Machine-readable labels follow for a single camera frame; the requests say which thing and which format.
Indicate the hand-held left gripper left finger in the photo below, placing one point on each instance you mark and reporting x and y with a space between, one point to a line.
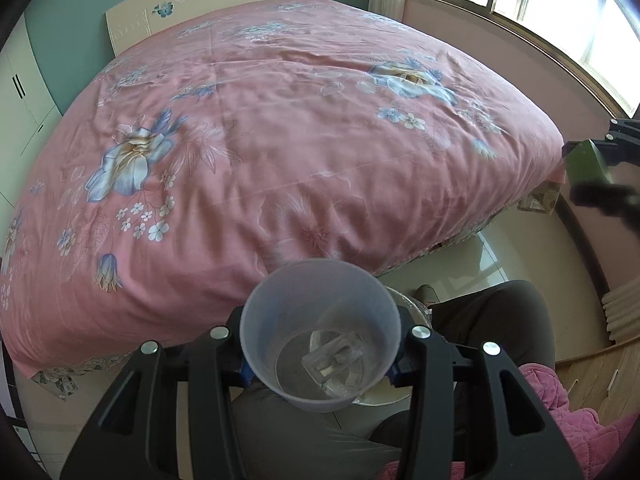
225 355

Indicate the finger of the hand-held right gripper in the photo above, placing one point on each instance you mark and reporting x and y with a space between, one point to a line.
627 147
600 195

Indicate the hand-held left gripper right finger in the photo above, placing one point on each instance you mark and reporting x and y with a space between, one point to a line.
415 355

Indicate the olive green packet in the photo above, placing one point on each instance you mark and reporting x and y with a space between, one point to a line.
587 165

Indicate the printed plastic bin liner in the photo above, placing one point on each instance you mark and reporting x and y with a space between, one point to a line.
416 306

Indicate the translucent plastic cup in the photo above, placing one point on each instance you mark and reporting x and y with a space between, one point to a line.
280 300

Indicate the clear plastic packaging piece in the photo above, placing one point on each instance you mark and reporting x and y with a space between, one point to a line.
330 360

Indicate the grey slipper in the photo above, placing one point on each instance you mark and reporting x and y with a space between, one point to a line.
427 292

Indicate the person's right leg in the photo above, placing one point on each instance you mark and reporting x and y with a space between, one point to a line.
500 320

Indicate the person's leg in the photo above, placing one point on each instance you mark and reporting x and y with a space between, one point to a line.
310 440
500 320

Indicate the stack of cream foam boards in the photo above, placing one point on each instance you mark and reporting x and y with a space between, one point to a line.
625 310

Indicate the person's left leg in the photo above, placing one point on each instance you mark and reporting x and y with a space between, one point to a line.
310 440

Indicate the pink quilted jacket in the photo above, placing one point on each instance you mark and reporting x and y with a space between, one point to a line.
560 410

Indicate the light wooden panel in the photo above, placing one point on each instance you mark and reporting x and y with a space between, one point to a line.
600 380

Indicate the pink floral bedspread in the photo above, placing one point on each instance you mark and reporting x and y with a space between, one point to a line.
300 160

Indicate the white wardrobe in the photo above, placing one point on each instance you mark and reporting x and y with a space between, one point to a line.
25 100

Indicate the cream bed headboard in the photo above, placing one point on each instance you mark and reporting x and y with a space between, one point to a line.
210 5

